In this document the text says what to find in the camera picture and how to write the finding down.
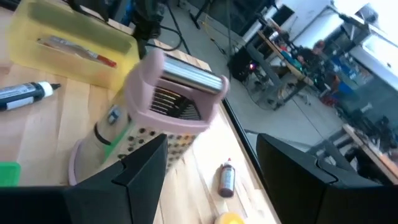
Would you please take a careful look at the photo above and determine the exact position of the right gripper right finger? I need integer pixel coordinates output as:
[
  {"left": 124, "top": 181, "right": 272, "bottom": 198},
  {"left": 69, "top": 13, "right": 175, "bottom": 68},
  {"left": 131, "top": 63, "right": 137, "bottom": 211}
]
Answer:
[{"left": 256, "top": 133, "right": 398, "bottom": 224}]

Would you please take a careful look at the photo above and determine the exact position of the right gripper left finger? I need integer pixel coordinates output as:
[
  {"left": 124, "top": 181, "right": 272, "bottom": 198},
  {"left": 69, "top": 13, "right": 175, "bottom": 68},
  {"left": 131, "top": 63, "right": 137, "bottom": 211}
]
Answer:
[{"left": 0, "top": 133, "right": 169, "bottom": 224}]

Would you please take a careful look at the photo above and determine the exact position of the green plastic basket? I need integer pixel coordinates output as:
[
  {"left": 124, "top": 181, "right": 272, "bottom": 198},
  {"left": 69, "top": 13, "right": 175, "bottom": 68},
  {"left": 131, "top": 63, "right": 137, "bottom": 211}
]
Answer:
[{"left": 0, "top": 161, "right": 22, "bottom": 187}]

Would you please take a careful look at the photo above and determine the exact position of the orange glazed doughnut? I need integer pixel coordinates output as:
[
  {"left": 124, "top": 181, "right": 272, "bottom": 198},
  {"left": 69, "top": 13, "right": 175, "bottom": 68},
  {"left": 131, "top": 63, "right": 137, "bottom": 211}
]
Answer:
[{"left": 213, "top": 211, "right": 246, "bottom": 224}]

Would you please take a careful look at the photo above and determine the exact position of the brown bottle white cap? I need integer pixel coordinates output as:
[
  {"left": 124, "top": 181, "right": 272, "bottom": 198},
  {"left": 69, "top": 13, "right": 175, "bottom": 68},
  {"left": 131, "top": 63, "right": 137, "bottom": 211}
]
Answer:
[{"left": 217, "top": 157, "right": 236, "bottom": 198}]

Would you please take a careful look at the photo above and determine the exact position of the pink and steel box grater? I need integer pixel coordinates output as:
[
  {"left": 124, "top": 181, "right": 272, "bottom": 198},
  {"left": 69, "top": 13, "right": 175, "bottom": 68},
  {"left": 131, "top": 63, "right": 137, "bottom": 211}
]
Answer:
[{"left": 68, "top": 48, "right": 231, "bottom": 187}]

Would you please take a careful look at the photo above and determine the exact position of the black bottle white cap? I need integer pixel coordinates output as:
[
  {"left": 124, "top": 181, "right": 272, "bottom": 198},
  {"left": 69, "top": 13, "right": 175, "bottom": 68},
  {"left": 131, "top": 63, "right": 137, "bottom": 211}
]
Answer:
[{"left": 0, "top": 81, "right": 62, "bottom": 112}]

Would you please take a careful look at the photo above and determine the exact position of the red cracker packet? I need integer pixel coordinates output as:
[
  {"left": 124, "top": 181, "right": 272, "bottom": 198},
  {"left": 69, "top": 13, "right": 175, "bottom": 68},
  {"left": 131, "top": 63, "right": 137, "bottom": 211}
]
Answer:
[{"left": 37, "top": 35, "right": 118, "bottom": 68}]

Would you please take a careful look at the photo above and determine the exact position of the wooden background table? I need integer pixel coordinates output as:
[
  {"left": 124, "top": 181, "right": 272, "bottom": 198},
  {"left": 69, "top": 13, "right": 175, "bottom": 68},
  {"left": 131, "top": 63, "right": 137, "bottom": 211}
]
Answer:
[{"left": 341, "top": 124, "right": 398, "bottom": 184}]

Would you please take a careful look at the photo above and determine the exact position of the background work table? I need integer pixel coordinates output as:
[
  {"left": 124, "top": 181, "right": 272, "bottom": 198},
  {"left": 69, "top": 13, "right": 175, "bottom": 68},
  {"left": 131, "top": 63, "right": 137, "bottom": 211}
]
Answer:
[{"left": 228, "top": 27, "right": 315, "bottom": 111}]

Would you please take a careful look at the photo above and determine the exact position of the yellow translucent plastic bin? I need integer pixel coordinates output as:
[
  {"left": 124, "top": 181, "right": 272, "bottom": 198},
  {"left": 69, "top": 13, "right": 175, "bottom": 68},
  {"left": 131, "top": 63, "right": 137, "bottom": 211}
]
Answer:
[{"left": 7, "top": 0, "right": 141, "bottom": 91}]

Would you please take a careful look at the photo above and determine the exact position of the person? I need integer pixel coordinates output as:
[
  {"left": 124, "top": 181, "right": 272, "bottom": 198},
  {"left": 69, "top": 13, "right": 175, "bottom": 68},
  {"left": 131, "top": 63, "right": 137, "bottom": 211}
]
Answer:
[{"left": 297, "top": 39, "right": 327, "bottom": 68}]

